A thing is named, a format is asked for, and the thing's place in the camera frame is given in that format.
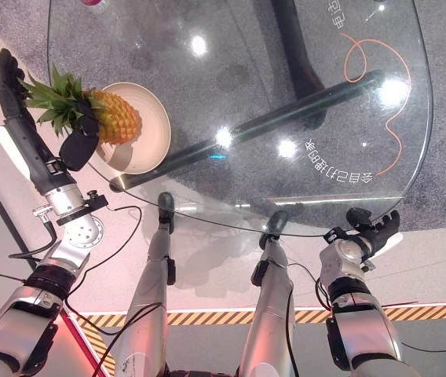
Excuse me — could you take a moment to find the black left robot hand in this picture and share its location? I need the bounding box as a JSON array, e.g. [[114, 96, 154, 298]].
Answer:
[[0, 47, 101, 196]]

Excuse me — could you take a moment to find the yellow pineapple with green crown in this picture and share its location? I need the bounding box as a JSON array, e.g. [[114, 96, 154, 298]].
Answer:
[[18, 64, 144, 147]]

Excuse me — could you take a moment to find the cream round plate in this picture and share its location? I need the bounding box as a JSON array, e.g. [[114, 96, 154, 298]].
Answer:
[[85, 81, 173, 175]]

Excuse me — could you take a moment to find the yellow black hazard tape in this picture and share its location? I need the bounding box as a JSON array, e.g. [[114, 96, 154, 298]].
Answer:
[[73, 301, 446, 328]]

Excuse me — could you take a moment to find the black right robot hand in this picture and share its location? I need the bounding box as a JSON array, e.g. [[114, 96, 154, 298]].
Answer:
[[345, 207, 403, 253]]

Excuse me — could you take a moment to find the thin black cable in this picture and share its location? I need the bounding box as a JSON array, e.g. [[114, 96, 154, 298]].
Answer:
[[63, 204, 166, 337]]

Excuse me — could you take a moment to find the thick black wrist cable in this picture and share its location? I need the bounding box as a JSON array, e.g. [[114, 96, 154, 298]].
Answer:
[[8, 218, 59, 261]]

